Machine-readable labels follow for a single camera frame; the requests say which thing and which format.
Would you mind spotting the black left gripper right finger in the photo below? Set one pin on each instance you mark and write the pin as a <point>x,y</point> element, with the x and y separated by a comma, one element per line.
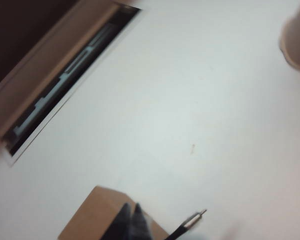
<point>140,225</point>

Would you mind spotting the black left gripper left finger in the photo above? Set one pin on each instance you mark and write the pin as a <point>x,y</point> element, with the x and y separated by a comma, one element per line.
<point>123,225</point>

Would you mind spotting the brown cardboard box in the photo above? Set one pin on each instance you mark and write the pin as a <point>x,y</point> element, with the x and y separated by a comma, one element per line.
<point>90,215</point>

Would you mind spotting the grey fabric desk divider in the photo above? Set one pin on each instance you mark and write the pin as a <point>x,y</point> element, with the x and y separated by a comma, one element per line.
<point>20,32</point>

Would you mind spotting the white round stand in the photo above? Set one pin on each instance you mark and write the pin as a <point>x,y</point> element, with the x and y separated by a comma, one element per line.
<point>297,37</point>

